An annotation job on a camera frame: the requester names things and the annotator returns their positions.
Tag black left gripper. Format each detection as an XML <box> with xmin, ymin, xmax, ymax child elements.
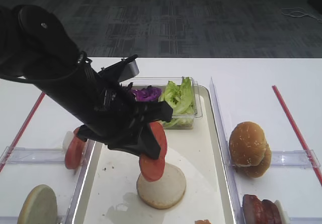
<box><xmin>40</xmin><ymin>58</ymin><xmax>173</xmax><ymax>159</ymax></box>

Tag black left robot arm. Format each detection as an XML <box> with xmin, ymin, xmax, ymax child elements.
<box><xmin>1</xmin><ymin>5</ymin><xmax>173</xmax><ymax>160</ymax></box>

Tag green lettuce leaves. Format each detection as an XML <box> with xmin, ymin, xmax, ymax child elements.
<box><xmin>159</xmin><ymin>77</ymin><xmax>195</xmax><ymax>129</ymax></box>

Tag white tomato holder block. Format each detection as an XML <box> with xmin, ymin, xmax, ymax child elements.
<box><xmin>62</xmin><ymin>131</ymin><xmax>74</xmax><ymax>152</ymax></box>

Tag brown meat patty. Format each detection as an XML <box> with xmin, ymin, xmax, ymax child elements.
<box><xmin>243</xmin><ymin>194</ymin><xmax>266</xmax><ymax>224</ymax></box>
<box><xmin>262</xmin><ymin>199</ymin><xmax>282</xmax><ymax>224</ymax></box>

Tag bottom bun slice on tray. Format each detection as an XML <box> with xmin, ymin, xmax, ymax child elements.
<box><xmin>136</xmin><ymin>163</ymin><xmax>187</xmax><ymax>209</ymax></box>

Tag left clear acrylic divider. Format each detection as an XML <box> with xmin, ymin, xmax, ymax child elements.
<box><xmin>56</xmin><ymin>140</ymin><xmax>106</xmax><ymax>223</ymax></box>

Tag clear acrylic divider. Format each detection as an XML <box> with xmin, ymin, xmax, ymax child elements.
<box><xmin>209</xmin><ymin>78</ymin><xmax>245</xmax><ymax>223</ymax></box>
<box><xmin>56</xmin><ymin>140</ymin><xmax>106</xmax><ymax>223</ymax></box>

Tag purple cabbage leaves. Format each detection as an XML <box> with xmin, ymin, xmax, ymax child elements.
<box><xmin>123</xmin><ymin>83</ymin><xmax>162</xmax><ymax>102</ymax></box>

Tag white serving tray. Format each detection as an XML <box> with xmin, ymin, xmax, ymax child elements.
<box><xmin>83</xmin><ymin>86</ymin><xmax>233</xmax><ymax>223</ymax></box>

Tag clear plastic salad box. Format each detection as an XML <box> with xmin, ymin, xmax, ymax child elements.
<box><xmin>121</xmin><ymin>77</ymin><xmax>202</xmax><ymax>129</ymax></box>

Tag small orange food crumb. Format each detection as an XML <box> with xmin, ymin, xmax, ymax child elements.
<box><xmin>194</xmin><ymin>219</ymin><xmax>211</xmax><ymax>224</ymax></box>

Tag sesame top bun front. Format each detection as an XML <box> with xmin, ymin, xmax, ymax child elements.
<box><xmin>228</xmin><ymin>121</ymin><xmax>267</xmax><ymax>167</ymax></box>

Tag sesame bun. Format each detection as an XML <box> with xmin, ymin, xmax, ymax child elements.
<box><xmin>241</xmin><ymin>144</ymin><xmax>272</xmax><ymax>178</ymax></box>
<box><xmin>228</xmin><ymin>121</ymin><xmax>267</xmax><ymax>167</ymax></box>

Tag right clear acrylic divider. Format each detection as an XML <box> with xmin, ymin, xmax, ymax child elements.
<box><xmin>209</xmin><ymin>78</ymin><xmax>245</xmax><ymax>223</ymax></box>

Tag sesame top bun rear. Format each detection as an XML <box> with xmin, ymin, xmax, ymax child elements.
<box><xmin>241</xmin><ymin>144</ymin><xmax>272</xmax><ymax>178</ymax></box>

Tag left red tape strip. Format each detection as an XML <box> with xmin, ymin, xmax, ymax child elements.
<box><xmin>0</xmin><ymin>92</ymin><xmax>45</xmax><ymax>172</ymax></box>

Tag red tape strip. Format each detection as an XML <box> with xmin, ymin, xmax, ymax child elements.
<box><xmin>0</xmin><ymin>92</ymin><xmax>45</xmax><ymax>172</ymax></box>
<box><xmin>272</xmin><ymin>85</ymin><xmax>321</xmax><ymax>184</ymax></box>

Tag upright bun half left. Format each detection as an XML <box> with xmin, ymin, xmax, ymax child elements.
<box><xmin>17</xmin><ymin>184</ymin><xmax>58</xmax><ymax>224</ymax></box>

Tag left cross acrylic divider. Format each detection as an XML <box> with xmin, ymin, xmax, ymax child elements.
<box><xmin>1</xmin><ymin>146</ymin><xmax>65</xmax><ymax>164</ymax></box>

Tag cross acrylic divider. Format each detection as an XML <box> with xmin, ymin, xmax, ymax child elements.
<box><xmin>1</xmin><ymin>146</ymin><xmax>65</xmax><ymax>164</ymax></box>
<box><xmin>269</xmin><ymin>150</ymin><xmax>321</xmax><ymax>169</ymax></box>

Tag right red tape strip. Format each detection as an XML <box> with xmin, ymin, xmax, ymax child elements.
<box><xmin>272</xmin><ymin>85</ymin><xmax>321</xmax><ymax>184</ymax></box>

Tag white patty holder block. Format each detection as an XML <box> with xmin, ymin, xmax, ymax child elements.
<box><xmin>274</xmin><ymin>200</ymin><xmax>290</xmax><ymax>224</ymax></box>

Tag right cross acrylic divider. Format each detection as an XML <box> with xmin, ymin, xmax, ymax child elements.
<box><xmin>269</xmin><ymin>150</ymin><xmax>321</xmax><ymax>169</ymax></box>

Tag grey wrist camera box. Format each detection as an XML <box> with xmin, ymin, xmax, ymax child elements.
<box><xmin>98</xmin><ymin>54</ymin><xmax>140</xmax><ymax>85</ymax></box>

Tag white cable on floor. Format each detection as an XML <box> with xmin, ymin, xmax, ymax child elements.
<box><xmin>281</xmin><ymin>7</ymin><xmax>322</xmax><ymax>22</ymax></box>

